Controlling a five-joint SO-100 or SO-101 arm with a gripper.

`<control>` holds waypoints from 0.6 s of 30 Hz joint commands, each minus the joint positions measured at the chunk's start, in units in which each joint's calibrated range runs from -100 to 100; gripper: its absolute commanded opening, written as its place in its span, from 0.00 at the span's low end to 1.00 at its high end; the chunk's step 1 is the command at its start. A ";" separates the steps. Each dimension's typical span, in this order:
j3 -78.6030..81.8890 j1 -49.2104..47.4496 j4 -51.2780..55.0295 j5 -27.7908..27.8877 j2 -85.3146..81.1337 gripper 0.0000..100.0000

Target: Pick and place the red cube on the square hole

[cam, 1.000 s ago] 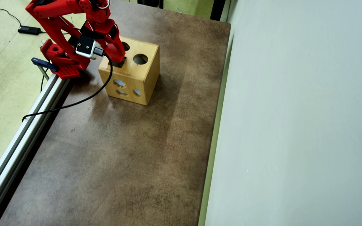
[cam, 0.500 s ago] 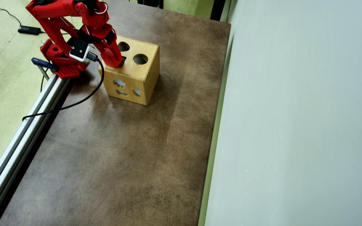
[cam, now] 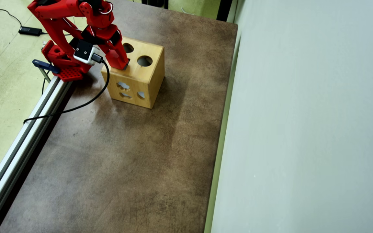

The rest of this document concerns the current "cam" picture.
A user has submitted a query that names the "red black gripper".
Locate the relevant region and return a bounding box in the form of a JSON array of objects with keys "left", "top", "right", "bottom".
[{"left": 81, "top": 24, "right": 130, "bottom": 70}]

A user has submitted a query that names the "wooden shape sorter box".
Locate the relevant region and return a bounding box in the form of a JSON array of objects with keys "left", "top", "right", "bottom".
[{"left": 101, "top": 36, "right": 165, "bottom": 109}]

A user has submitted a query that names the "dark furniture base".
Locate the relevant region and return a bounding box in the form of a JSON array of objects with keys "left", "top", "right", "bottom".
[
  {"left": 141, "top": 0, "right": 169, "bottom": 8},
  {"left": 217, "top": 0, "right": 233, "bottom": 21}
]

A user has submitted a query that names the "blue clamp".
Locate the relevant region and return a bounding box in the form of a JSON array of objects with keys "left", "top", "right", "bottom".
[{"left": 32, "top": 59, "right": 61, "bottom": 83}]

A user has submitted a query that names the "black power adapter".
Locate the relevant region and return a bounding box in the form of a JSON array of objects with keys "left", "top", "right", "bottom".
[{"left": 18, "top": 27, "right": 43, "bottom": 36}]

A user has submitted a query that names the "black camera cable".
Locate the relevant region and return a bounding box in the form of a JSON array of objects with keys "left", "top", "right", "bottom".
[{"left": 23, "top": 53, "right": 111, "bottom": 125}]

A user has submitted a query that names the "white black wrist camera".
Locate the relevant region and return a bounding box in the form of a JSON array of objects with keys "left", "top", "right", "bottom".
[{"left": 73, "top": 39, "right": 102, "bottom": 65}]

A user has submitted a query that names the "black power cable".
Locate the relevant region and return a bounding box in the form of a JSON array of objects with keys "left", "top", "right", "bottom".
[{"left": 0, "top": 0, "right": 72, "bottom": 36}]

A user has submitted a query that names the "aluminium profile rail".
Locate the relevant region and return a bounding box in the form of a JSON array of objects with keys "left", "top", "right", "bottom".
[{"left": 0, "top": 76, "right": 73, "bottom": 233}]

